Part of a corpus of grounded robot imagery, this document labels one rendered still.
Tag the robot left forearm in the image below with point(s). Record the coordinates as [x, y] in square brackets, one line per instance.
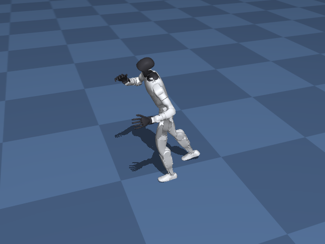
[163, 116]

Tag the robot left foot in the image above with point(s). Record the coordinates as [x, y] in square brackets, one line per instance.
[167, 177]

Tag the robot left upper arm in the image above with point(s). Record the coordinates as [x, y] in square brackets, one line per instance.
[161, 94]

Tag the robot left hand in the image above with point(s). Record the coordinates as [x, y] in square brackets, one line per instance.
[144, 121]

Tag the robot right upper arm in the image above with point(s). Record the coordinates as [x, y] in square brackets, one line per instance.
[140, 79]

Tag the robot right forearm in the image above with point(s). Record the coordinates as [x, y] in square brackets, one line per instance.
[133, 81]

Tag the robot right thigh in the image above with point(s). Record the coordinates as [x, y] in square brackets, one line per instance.
[178, 134]

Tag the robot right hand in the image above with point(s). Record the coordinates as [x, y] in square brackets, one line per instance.
[122, 78]

